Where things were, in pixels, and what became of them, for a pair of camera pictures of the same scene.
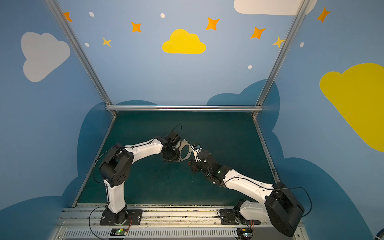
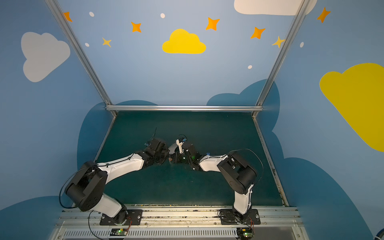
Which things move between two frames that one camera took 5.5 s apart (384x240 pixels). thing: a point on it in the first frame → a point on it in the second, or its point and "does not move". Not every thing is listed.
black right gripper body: [195, 162] → [180, 155]
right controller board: [244, 233] does not move
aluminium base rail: [162, 223] does not move
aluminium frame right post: [259, 106] does not move
